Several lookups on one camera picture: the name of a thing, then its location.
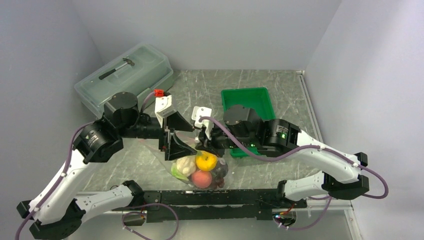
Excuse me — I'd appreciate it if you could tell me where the clear zip top bag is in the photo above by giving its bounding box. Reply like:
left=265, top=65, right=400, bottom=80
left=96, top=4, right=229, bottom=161
left=140, top=135, right=229, bottom=190

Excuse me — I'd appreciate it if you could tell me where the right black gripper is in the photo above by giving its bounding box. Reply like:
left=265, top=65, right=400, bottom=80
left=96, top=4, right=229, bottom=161
left=195, top=119, right=258, bottom=158

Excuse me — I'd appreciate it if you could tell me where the purple cable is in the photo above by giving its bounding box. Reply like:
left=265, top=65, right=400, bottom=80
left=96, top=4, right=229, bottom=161
left=13, top=91, right=157, bottom=240
left=198, top=115, right=389, bottom=232

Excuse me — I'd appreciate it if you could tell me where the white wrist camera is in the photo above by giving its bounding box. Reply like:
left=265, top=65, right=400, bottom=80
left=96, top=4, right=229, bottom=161
left=154, top=89, right=177, bottom=128
left=191, top=106, right=214, bottom=140

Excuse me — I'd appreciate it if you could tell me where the black handled hammer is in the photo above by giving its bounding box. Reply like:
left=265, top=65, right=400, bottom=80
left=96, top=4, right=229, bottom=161
left=98, top=58, right=135, bottom=80

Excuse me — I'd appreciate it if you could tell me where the white cauliflower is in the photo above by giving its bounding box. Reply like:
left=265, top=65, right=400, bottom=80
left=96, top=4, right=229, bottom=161
left=170, top=156, right=197, bottom=181

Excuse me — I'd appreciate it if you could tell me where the dark red grape bunch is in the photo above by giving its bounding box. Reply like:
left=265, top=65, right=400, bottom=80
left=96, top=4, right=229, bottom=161
left=210, top=161, right=229, bottom=189

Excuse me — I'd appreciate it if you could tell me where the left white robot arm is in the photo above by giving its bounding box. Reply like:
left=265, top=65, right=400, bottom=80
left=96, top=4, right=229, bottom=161
left=17, top=90, right=196, bottom=240

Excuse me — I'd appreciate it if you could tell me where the green plastic tray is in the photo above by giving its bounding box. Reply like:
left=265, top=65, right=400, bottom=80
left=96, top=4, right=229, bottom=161
left=220, top=87, right=277, bottom=159

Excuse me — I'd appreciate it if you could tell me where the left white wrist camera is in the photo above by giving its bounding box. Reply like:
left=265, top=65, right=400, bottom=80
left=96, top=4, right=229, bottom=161
left=154, top=89, right=177, bottom=128

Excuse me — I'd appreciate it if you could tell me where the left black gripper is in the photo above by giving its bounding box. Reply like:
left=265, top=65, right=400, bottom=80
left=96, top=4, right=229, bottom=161
left=118, top=110, right=197, bottom=159

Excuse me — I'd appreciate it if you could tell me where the clear plastic storage box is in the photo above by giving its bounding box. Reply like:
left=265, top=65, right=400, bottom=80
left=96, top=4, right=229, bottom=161
left=74, top=43, right=174, bottom=118

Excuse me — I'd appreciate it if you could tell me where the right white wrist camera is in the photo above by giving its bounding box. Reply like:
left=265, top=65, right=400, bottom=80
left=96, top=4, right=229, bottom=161
left=191, top=106, right=214, bottom=140

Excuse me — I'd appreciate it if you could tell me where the pink peach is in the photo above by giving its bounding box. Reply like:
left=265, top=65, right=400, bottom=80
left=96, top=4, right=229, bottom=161
left=191, top=170, right=213, bottom=189

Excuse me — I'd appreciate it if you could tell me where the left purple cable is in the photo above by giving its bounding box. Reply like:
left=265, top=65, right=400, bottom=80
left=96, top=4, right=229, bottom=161
left=13, top=91, right=157, bottom=240

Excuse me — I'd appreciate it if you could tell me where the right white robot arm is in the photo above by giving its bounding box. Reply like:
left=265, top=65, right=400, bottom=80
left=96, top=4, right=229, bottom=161
left=191, top=104, right=370, bottom=208

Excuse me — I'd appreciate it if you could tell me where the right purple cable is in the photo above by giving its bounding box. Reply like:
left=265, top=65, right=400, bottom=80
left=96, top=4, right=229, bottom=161
left=198, top=115, right=389, bottom=232

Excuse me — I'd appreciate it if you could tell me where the orange fruit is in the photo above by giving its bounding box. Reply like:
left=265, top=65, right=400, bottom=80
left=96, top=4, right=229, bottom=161
left=195, top=151, right=218, bottom=172

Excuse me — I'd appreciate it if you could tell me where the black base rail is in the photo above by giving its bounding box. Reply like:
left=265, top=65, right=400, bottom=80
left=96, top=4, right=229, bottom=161
left=116, top=188, right=307, bottom=223

